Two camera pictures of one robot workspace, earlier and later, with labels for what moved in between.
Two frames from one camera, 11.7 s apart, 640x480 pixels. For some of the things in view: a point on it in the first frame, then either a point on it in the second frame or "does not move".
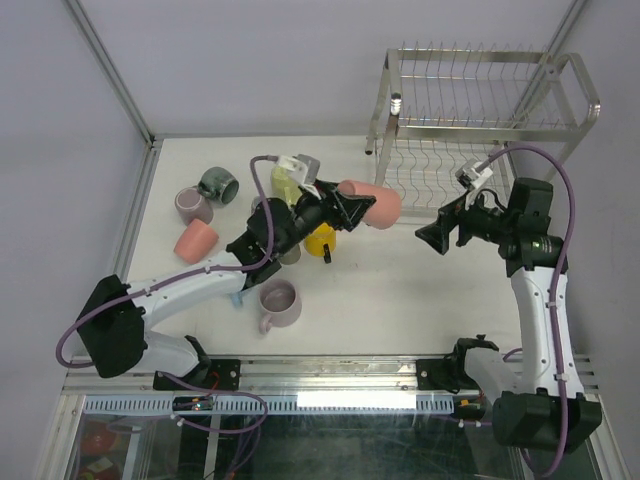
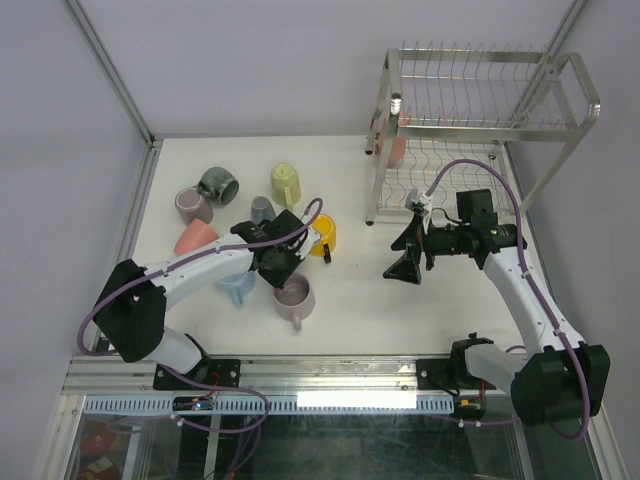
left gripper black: x=340 y=210 to x=294 y=253
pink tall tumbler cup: x=386 y=211 to x=394 y=147
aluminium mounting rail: x=376 y=377 does not move
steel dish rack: x=441 y=102 does not move
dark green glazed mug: x=217 y=182 does not move
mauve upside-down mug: x=190 y=204 does not move
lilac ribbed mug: x=282 y=299 to x=295 y=299
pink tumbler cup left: x=196 y=242 does not move
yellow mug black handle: x=322 y=242 does not move
